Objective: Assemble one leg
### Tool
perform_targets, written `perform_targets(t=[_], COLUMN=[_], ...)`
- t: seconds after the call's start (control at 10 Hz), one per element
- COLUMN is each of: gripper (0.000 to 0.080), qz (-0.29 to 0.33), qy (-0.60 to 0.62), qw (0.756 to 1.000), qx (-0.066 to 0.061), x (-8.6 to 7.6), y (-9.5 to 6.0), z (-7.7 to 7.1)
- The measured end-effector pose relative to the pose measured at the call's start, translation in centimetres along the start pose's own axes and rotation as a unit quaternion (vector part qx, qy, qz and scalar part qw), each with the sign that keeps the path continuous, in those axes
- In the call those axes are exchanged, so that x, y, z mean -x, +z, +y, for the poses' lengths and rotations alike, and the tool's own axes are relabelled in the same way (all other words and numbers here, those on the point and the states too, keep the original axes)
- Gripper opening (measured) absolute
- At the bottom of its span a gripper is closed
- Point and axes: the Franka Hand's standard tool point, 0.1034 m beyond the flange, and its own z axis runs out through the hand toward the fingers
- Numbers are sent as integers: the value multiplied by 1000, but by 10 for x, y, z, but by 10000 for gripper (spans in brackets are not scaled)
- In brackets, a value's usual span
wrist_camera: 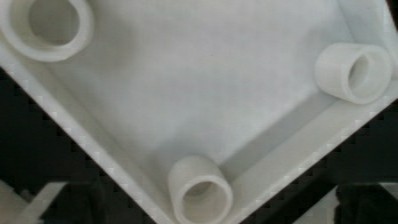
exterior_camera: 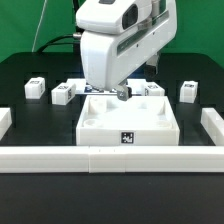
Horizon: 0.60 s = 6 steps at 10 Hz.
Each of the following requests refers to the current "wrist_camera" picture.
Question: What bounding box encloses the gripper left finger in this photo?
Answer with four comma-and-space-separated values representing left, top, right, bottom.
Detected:
0, 181, 67, 224

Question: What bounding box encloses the white square tabletop part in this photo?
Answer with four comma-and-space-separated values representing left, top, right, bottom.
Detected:
0, 0, 398, 224

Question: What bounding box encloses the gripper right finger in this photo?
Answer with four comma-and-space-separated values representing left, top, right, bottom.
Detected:
292, 182, 398, 224

